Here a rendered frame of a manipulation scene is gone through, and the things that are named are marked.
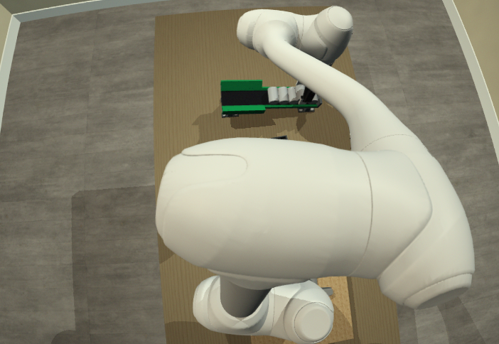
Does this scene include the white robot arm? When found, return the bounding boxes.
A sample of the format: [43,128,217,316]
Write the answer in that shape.
[156,6,475,344]

